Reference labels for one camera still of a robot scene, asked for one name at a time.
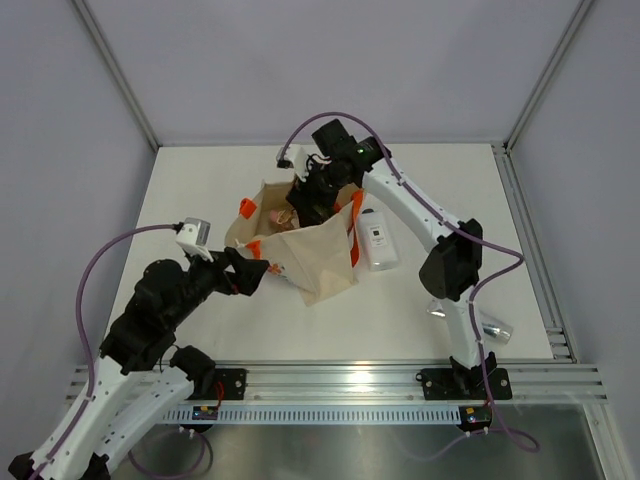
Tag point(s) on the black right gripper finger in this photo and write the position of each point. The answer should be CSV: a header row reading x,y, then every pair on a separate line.
x,y
324,204
304,206

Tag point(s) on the aluminium frame post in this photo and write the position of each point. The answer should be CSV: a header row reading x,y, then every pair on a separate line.
x,y
102,46
549,71

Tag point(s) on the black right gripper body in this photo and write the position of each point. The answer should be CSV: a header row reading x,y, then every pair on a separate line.
x,y
320,178

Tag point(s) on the right aluminium frame post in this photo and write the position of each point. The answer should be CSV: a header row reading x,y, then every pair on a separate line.
x,y
549,71

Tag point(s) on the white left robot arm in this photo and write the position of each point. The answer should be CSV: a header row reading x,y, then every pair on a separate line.
x,y
101,426

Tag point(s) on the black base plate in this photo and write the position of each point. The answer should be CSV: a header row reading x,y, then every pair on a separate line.
x,y
227,384
451,384

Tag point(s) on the white rectangular lotion bottle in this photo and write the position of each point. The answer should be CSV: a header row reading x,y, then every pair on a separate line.
x,y
376,241

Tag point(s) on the silver cosmetic tube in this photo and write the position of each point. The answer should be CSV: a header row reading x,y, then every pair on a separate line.
x,y
492,328

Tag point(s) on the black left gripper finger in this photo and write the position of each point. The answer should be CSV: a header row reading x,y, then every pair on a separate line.
x,y
233,284
251,270

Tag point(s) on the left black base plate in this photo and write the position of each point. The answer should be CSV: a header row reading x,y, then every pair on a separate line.
x,y
227,384

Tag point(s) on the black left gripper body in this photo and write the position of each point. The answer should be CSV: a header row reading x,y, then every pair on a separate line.
x,y
202,280

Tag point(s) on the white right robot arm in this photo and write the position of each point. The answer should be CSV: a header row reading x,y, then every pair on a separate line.
x,y
453,247

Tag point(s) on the white slotted cable duct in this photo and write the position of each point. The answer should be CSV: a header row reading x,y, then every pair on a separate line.
x,y
422,414

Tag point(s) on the left aluminium frame post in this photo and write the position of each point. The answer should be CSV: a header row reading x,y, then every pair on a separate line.
x,y
102,46

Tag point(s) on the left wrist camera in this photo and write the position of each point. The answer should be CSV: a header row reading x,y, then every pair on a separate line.
x,y
192,238

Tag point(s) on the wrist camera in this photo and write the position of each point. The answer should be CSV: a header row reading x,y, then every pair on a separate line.
x,y
293,157
192,238

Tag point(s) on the aluminium mounting rail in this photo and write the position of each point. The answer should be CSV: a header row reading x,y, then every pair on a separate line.
x,y
376,383

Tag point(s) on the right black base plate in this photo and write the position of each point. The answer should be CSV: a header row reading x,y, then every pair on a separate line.
x,y
451,384

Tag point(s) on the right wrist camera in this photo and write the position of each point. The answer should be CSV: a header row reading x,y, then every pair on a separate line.
x,y
293,157

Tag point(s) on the cream canvas tote bag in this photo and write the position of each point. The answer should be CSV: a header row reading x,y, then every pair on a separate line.
x,y
318,260

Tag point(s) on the pink baby oil bottle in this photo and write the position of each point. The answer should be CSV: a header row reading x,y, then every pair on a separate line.
x,y
284,219

